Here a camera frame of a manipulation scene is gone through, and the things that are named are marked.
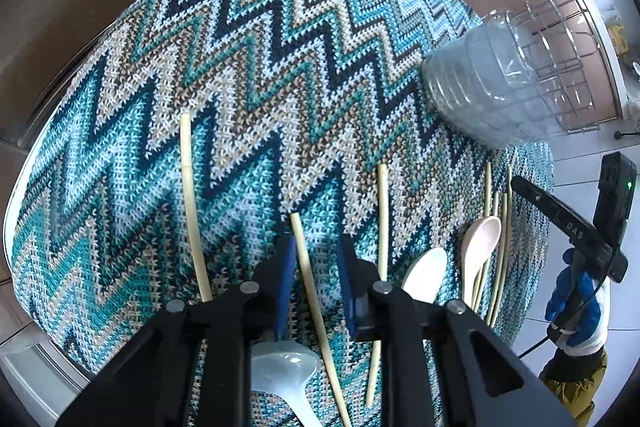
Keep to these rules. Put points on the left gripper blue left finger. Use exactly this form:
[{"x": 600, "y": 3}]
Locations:
[{"x": 283, "y": 275}]

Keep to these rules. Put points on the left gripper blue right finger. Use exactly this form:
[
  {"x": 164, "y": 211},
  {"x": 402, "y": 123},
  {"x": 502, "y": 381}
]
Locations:
[{"x": 347, "y": 262}]

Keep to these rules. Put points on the white ceramic spoon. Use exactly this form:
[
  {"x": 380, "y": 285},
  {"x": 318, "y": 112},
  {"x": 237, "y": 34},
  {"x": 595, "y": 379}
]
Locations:
[{"x": 424, "y": 277}]

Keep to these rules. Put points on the pale grey ceramic spoon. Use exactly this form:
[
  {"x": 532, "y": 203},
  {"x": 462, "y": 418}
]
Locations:
[{"x": 283, "y": 368}]

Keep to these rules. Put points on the yellow jacket sleeve forearm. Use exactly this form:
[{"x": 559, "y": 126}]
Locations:
[{"x": 575, "y": 381}]

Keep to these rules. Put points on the right blue white gloved hand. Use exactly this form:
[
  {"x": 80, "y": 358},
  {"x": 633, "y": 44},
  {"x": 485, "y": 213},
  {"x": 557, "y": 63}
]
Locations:
[{"x": 581, "y": 306}]

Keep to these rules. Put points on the zigzag knitted table cloth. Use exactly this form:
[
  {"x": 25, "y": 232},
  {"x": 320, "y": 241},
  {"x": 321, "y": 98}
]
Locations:
[{"x": 294, "y": 104}]

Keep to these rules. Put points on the clear wire utensil holder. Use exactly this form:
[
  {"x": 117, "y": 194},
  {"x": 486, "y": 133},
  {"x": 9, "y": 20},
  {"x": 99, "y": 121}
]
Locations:
[{"x": 517, "y": 78}]

